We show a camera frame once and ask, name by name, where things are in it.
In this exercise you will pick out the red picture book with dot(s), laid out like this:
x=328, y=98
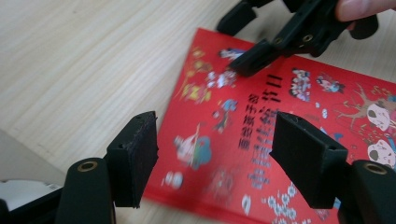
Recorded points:
x=183, y=118

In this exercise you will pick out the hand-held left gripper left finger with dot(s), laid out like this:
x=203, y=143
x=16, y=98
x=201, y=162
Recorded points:
x=134, y=155

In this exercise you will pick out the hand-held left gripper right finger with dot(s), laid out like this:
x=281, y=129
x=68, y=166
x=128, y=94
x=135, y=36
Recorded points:
x=308, y=161

